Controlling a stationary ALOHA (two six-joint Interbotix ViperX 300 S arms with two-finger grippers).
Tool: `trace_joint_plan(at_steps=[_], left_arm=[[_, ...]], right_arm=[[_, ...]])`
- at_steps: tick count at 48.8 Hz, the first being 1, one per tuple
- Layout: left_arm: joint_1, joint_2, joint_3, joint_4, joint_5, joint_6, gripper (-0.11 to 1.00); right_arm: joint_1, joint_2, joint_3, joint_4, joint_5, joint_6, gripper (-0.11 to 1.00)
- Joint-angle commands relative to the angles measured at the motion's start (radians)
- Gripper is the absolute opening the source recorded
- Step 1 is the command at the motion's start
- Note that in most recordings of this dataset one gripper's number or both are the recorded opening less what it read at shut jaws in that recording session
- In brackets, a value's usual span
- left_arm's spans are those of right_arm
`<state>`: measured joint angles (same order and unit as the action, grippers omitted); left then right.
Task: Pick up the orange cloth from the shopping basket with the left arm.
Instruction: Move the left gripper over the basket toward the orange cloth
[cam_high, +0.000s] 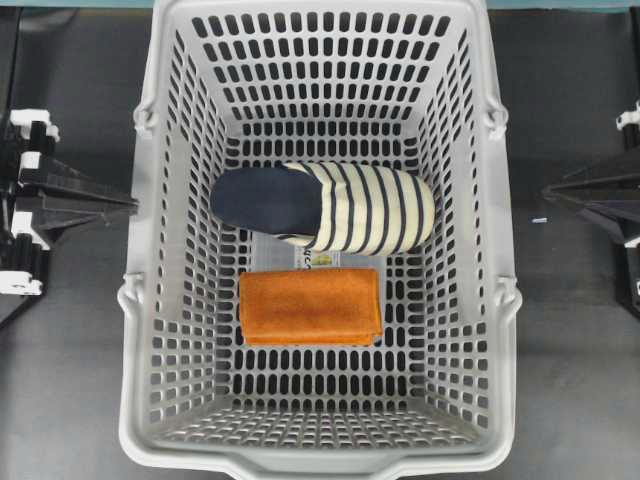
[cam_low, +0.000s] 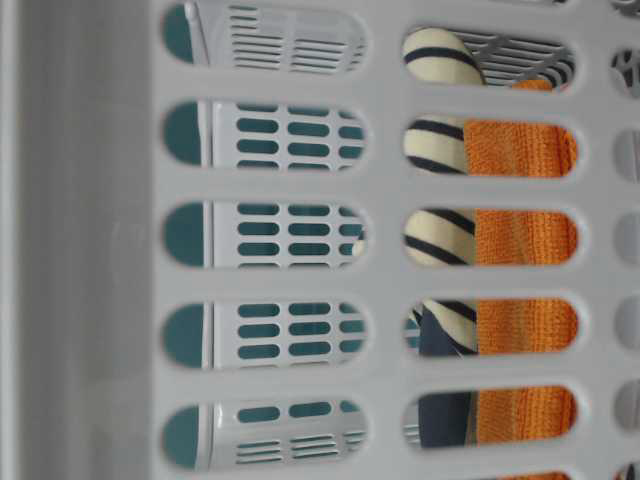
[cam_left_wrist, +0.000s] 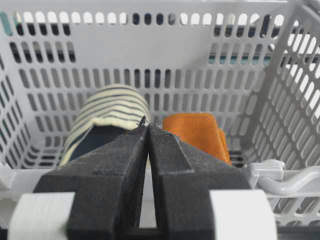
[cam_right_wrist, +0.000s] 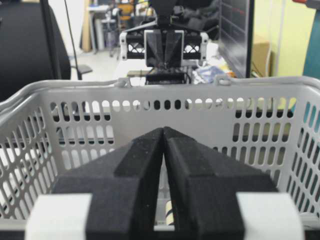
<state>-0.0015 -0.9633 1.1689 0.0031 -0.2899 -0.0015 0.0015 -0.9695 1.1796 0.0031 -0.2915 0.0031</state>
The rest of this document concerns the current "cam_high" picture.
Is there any orange cloth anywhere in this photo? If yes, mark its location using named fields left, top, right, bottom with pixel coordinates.
left=239, top=268, right=383, bottom=346

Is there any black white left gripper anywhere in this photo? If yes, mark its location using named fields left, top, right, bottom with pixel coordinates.
left=1, top=109, right=139, bottom=295

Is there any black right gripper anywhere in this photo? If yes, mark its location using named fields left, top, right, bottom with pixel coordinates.
left=543, top=101, right=639, bottom=318

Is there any grey plastic shopping basket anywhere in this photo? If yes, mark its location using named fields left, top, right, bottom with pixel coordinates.
left=118, top=1, right=522, bottom=479

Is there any navy striped slipper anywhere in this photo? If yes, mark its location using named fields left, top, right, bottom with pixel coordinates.
left=210, top=162, right=436, bottom=256

